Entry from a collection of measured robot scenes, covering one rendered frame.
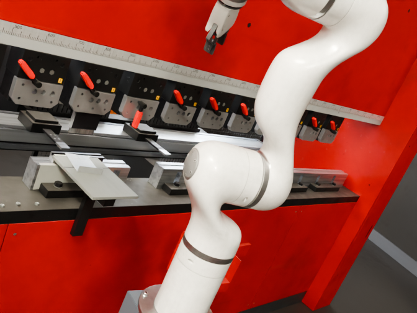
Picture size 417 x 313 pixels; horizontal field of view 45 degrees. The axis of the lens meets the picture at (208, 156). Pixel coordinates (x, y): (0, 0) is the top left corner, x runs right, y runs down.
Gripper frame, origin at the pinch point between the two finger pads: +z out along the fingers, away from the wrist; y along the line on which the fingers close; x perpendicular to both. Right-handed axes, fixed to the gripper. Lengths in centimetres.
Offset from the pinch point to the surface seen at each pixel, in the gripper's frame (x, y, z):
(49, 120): -44, 19, 57
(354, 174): 78, -139, 143
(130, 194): 1, 30, 46
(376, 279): 159, -181, 274
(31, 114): -49, 22, 56
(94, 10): -34.7, 11.8, 4.3
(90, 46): -32.0, 15.4, 14.4
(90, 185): -10, 38, 43
